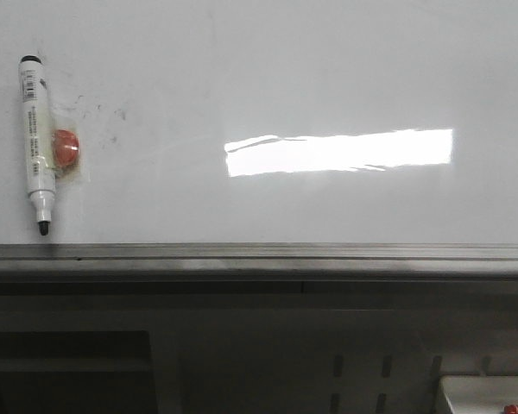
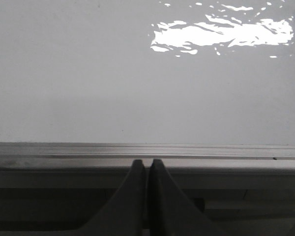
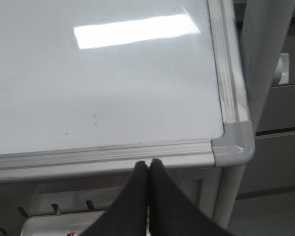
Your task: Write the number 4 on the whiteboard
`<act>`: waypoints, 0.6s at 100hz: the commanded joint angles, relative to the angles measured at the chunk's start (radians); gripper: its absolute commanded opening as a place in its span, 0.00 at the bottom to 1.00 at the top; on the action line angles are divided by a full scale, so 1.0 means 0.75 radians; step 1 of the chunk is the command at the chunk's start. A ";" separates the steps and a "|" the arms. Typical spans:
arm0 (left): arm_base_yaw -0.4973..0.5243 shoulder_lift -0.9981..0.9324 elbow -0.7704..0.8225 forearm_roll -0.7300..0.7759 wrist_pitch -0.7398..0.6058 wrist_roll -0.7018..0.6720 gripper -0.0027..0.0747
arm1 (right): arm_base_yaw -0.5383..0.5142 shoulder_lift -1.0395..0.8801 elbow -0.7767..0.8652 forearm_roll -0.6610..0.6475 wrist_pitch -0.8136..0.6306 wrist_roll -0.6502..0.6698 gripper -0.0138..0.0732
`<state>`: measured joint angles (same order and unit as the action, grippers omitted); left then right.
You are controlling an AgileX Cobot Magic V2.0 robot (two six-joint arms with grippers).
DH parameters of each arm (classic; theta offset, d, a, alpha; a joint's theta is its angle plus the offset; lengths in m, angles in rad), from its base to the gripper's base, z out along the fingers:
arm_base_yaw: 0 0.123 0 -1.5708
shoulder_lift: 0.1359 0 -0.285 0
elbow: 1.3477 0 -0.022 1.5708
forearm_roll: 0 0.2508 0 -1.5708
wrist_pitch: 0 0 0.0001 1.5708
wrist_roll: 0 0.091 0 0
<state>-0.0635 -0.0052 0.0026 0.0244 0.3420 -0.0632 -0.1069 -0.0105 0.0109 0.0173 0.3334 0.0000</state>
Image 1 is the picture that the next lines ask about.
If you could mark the white whiteboard with aluminium frame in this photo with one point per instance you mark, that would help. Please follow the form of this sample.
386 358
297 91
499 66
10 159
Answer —
277 138

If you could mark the white black whiteboard marker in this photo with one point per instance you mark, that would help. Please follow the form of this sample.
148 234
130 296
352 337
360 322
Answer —
38 135

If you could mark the red round magnet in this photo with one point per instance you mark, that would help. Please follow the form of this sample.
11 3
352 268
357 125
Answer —
65 147

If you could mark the white marker tray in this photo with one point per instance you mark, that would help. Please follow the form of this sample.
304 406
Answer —
472 394

